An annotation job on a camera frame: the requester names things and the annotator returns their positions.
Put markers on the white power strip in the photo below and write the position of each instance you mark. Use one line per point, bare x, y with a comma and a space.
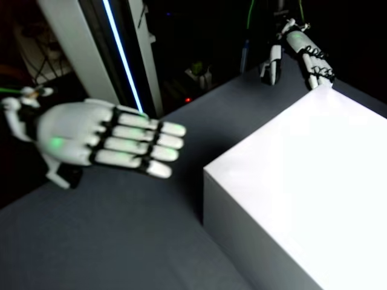
201, 75

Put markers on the pale background board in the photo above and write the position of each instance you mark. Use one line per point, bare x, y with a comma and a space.
39, 54

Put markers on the white pillar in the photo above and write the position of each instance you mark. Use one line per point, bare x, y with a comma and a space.
84, 54

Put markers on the grey table cloth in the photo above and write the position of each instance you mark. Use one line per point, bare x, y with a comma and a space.
106, 241

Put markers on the blue-white light strip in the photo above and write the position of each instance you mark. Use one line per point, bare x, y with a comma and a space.
122, 54

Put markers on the large white box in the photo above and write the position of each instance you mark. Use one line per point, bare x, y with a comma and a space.
302, 181

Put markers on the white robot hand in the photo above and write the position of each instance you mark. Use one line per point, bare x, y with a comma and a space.
299, 42
72, 133

